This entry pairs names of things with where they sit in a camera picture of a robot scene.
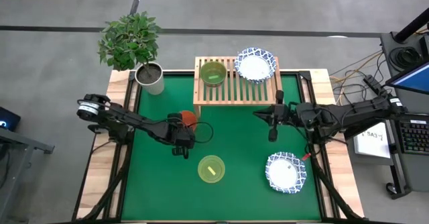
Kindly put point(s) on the green plastic bowl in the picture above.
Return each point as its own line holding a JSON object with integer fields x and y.
{"x": 207, "y": 70}

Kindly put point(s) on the white plant pot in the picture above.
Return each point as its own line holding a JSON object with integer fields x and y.
{"x": 152, "y": 86}

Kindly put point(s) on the grey side desk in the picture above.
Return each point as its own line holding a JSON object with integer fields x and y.
{"x": 20, "y": 141}

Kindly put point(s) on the orange plastic bowl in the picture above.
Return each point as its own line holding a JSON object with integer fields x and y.
{"x": 190, "y": 118}

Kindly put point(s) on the black backlit keyboard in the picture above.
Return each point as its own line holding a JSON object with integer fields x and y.
{"x": 415, "y": 137}

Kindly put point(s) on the black device blue light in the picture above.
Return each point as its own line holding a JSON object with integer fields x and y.
{"x": 8, "y": 116}

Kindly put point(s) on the green leafy plant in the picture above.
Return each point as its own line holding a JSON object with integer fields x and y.
{"x": 129, "y": 41}

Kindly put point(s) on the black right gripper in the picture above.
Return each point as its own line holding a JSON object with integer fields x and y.
{"x": 286, "y": 115}

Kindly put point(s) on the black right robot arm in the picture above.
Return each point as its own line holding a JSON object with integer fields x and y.
{"x": 348, "y": 116}

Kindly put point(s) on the laptop with blue screen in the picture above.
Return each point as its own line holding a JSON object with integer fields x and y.
{"x": 415, "y": 80}

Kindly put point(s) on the red clip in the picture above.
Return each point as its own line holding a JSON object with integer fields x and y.
{"x": 305, "y": 156}

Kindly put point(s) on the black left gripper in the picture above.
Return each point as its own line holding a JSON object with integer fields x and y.
{"x": 176, "y": 133}

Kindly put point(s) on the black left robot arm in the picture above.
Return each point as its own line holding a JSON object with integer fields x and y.
{"x": 127, "y": 118}

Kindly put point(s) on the black pole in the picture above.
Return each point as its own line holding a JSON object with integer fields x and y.
{"x": 412, "y": 26}

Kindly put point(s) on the black power strip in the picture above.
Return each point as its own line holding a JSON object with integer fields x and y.
{"x": 372, "y": 82}

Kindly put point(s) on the wooden slatted shelf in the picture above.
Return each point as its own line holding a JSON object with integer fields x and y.
{"x": 234, "y": 93}

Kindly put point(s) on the yellow plastic bowl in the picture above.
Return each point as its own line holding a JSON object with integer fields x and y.
{"x": 218, "y": 175}

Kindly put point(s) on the green table mat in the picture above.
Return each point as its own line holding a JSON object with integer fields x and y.
{"x": 241, "y": 190}

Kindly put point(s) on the white paper sheet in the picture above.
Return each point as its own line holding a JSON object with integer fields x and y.
{"x": 372, "y": 147}

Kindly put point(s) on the grey equipment cart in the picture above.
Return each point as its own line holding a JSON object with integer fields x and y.
{"x": 415, "y": 170}

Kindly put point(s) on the blue patterned paper bowl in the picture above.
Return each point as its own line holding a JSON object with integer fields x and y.
{"x": 254, "y": 66}
{"x": 285, "y": 173}

